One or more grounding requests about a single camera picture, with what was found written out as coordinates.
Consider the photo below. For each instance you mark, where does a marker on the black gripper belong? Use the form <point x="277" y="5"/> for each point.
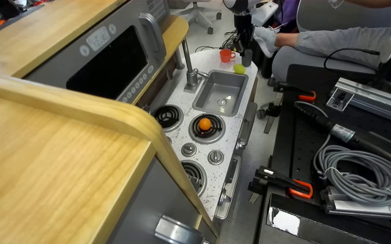
<point x="243" y="20"/>

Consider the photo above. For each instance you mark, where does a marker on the grey toy cup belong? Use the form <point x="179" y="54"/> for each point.
<point x="247" y="57"/>

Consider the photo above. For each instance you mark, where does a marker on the orange toy cup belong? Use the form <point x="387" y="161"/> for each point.
<point x="225" y="56"/>

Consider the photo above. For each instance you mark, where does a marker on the foot in white sock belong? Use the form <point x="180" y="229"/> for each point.
<point x="263" y="38"/>

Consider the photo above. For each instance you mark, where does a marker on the yellow toy lemon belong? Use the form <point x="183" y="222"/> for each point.
<point x="239" y="69"/>

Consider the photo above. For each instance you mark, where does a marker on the office chair base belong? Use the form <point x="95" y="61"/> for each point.
<point x="199" y="15"/>

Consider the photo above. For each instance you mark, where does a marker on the purple cloth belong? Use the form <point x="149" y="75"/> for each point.
<point x="287" y="11"/>

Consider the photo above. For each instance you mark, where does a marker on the grey toy sink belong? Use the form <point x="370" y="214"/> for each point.
<point x="220" y="92"/>

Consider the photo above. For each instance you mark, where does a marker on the grey toy faucet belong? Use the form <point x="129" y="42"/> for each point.
<point x="188" y="68"/>

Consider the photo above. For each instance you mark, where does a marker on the grey chair seat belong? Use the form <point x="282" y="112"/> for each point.
<point x="312" y="61"/>

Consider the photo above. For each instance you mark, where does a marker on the white speckled toy kitchen counter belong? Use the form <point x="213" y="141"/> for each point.
<point x="230" y="129"/>

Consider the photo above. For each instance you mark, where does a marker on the orange toy ball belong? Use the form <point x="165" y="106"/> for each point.
<point x="205" y="123"/>

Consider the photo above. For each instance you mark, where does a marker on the grey stove knob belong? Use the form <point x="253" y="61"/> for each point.
<point x="214" y="156"/>
<point x="188" y="149"/>

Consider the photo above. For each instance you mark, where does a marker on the black tool with silver band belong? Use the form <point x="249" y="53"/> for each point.
<point x="339" y="131"/>

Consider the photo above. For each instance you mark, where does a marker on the grey toy microwave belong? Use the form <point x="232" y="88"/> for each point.
<point x="108" y="62"/>

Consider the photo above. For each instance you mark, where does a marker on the flat wooden shelf top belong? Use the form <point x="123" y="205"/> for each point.
<point x="40" y="31"/>

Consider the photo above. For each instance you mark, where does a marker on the curved wooden cabinet top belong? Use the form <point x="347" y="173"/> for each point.
<point x="50" y="171"/>

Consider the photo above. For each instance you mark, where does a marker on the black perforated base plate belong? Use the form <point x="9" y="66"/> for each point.
<point x="297" y="149"/>

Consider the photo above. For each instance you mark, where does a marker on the aluminium rail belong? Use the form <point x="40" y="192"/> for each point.
<point x="372" y="99"/>

